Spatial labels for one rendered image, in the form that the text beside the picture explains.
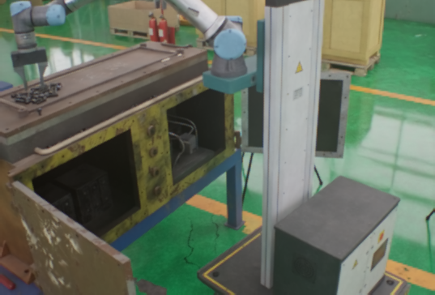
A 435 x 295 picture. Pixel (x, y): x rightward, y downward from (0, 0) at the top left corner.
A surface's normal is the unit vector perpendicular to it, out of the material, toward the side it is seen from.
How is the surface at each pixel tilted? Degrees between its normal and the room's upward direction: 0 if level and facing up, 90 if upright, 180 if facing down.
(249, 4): 90
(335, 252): 0
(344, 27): 90
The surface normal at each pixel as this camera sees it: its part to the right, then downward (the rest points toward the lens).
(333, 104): -0.18, 0.43
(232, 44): 0.14, 0.51
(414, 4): -0.54, 0.37
